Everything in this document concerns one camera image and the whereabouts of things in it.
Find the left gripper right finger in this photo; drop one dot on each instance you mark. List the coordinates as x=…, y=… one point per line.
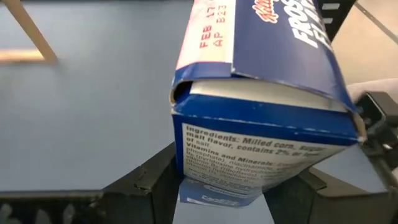
x=326, y=208

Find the wooden slatted shelf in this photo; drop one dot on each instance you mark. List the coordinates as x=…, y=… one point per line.
x=34, y=34

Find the blue Frosted Flakes cereal box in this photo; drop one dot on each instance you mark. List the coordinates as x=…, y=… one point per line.
x=264, y=118

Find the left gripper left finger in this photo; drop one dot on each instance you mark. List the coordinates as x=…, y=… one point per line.
x=140, y=202

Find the black metal bracket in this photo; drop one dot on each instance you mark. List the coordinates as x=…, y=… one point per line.
x=377, y=124

